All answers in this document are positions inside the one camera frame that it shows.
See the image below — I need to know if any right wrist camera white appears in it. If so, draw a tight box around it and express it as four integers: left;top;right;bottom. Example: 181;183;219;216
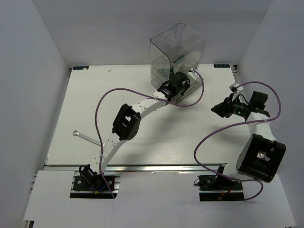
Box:
229;83;243;101

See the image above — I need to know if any blue table label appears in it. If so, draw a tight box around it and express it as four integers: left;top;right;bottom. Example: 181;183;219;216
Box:
213;64;230;68
72;66;89;70

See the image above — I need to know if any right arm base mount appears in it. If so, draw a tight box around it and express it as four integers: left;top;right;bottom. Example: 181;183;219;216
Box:
193;174;245;202

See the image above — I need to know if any silver combination wrench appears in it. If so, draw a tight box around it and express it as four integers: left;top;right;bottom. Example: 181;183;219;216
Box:
73;130;101;146

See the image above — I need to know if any left blue table label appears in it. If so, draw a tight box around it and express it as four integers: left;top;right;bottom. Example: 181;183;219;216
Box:
72;66;89;70

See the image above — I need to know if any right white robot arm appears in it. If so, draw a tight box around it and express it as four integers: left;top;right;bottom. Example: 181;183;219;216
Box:
211;91;286;182

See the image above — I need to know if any right blue table label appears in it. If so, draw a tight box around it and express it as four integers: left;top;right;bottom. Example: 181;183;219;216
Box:
213;64;230;68

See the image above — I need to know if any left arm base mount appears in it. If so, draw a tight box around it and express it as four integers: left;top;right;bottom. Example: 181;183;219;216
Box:
70;165;119;199

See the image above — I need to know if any aluminium table front rail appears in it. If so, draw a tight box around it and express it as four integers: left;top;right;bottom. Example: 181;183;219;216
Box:
45;163;269;173

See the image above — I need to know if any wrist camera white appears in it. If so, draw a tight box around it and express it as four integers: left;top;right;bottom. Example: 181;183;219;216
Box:
186;71;200;84
229;83;243;101

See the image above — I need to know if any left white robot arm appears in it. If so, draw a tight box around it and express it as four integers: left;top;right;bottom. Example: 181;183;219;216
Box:
79;70;200;190

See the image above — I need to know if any large green screwdriver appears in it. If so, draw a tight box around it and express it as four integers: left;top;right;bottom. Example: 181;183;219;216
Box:
174;55;185;63

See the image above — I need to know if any clear acrylic drawer cabinet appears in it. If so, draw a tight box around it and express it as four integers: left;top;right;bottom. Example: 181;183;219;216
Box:
150;23;205;104

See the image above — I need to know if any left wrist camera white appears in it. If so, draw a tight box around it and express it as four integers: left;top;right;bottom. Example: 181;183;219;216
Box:
186;71;200;84

